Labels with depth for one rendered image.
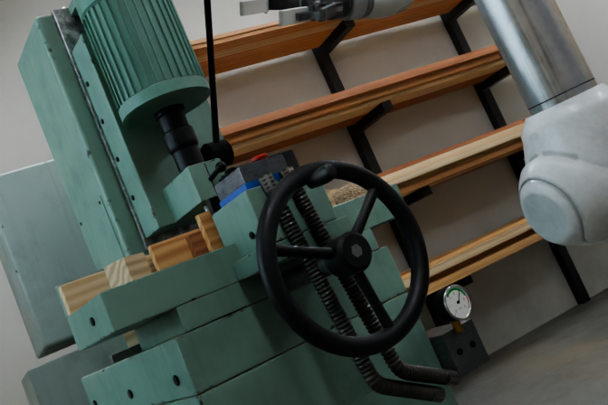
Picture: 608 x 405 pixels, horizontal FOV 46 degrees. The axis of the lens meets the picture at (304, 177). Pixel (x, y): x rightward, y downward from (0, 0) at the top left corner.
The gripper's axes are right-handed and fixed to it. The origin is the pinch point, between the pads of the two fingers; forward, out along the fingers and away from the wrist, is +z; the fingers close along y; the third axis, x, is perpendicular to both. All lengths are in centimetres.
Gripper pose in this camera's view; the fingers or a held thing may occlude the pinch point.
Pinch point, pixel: (263, 13)
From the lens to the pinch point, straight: 150.1
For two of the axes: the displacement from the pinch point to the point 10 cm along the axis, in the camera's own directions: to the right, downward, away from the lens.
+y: -6.2, -3.1, 7.2
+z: -7.8, 2.6, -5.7
